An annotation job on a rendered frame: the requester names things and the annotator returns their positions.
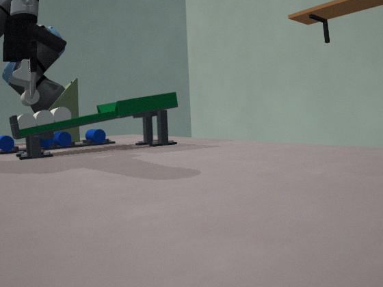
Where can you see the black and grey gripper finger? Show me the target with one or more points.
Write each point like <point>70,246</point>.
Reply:
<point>27,71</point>
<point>20,83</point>

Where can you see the blue cylinder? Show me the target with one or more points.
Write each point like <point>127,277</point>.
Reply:
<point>6,143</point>
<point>46,143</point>
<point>96,135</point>
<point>62,138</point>

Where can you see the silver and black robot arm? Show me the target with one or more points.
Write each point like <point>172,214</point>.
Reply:
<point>50,46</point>

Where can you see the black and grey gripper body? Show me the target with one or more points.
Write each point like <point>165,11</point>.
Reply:
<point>23,40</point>

